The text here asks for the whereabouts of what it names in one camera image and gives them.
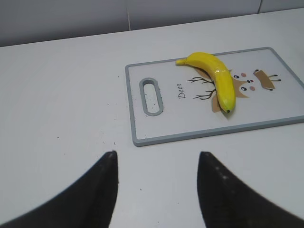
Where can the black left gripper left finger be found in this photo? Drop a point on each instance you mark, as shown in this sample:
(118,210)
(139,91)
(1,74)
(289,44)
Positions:
(88,203)

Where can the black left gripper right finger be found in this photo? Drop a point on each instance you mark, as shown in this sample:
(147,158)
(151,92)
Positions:
(227,202)

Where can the yellow plastic banana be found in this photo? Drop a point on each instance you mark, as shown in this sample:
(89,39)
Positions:
(219,74)

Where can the white grey-rimmed cutting board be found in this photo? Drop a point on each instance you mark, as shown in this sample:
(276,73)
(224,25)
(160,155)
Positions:
(170,103)

